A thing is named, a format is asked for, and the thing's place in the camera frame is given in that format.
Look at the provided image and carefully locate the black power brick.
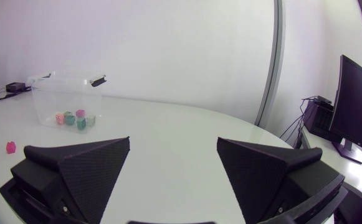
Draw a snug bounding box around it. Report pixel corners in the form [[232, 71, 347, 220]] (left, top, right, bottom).
[[5, 82, 26, 93]]

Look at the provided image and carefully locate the clear plastic container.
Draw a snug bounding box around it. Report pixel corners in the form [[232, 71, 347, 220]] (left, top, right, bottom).
[[26, 70, 108, 134]]

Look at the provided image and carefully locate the dark green toy brick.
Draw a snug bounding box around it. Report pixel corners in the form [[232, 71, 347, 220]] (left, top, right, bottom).
[[63, 111, 76, 126]]

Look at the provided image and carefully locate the dark computer monitor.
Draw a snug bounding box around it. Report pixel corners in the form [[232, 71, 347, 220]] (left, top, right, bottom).
[[328, 54, 362, 165]]

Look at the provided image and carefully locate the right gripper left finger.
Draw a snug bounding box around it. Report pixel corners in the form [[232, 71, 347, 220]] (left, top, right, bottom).
[[10, 136, 131, 224]]

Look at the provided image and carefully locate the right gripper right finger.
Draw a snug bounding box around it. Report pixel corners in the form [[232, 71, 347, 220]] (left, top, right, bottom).
[[216, 137, 346, 224]]

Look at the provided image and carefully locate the black desktop box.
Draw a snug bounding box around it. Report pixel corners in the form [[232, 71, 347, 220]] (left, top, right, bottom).
[[303, 99, 343, 144]]

